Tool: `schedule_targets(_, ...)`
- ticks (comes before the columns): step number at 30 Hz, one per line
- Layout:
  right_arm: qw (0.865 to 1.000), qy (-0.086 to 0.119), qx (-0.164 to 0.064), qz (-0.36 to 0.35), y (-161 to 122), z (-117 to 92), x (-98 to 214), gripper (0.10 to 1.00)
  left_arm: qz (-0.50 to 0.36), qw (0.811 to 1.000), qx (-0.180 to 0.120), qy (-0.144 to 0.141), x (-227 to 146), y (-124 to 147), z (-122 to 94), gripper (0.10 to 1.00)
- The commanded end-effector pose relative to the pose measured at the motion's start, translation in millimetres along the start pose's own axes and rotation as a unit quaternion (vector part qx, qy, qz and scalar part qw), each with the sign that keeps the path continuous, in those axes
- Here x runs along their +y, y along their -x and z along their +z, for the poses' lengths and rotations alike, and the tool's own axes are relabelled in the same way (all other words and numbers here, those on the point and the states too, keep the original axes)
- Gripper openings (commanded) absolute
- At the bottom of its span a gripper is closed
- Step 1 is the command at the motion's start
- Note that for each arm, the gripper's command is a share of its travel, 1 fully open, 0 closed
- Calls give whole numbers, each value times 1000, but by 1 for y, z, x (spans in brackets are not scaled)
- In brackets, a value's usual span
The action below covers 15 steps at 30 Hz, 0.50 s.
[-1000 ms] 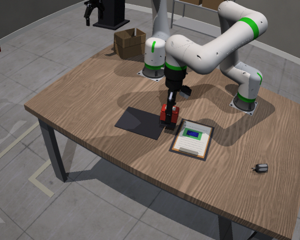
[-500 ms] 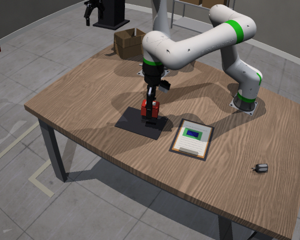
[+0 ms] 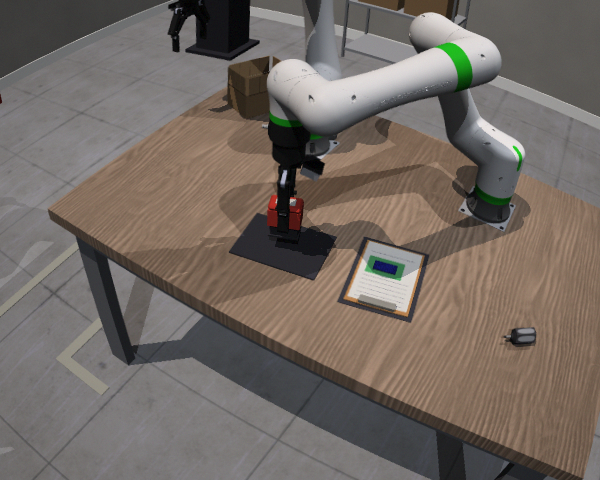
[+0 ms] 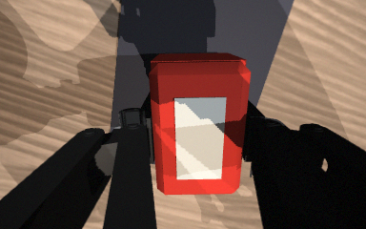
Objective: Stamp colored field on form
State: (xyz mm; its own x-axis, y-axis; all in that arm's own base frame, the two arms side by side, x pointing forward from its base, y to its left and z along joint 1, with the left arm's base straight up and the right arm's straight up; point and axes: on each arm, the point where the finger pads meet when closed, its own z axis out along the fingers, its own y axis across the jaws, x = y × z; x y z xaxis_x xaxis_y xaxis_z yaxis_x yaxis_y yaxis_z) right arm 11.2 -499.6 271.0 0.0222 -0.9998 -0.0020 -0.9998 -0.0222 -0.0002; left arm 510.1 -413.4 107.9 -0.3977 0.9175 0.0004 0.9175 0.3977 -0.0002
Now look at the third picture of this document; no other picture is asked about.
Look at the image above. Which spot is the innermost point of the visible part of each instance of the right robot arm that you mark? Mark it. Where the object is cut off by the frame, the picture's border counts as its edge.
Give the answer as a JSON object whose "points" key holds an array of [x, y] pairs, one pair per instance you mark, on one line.
{"points": [[321, 54]]}

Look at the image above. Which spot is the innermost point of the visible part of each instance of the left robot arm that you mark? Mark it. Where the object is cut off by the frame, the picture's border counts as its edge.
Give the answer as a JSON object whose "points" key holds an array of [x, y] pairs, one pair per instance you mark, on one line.
{"points": [[438, 69]]}

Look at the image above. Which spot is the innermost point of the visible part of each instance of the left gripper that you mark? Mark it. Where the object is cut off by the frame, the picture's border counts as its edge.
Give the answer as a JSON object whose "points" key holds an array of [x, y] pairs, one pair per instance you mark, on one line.
{"points": [[287, 158]]}

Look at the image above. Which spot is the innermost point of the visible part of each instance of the dark grey rectangular mat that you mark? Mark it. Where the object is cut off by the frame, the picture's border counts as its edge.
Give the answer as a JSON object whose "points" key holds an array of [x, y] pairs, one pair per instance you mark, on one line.
{"points": [[303, 257]]}

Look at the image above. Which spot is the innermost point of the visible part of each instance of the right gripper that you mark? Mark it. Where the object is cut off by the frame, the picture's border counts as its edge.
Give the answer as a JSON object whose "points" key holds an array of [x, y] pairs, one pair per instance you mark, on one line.
{"points": [[187, 8]]}

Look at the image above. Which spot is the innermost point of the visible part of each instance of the clipboard with form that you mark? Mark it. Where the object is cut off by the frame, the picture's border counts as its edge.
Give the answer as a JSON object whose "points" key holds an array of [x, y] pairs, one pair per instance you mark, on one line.
{"points": [[378, 287]]}

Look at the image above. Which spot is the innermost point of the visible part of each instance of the brown cardboard box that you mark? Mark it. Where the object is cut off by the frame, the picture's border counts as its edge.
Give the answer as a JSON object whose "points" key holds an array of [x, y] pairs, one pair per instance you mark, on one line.
{"points": [[238, 87]]}

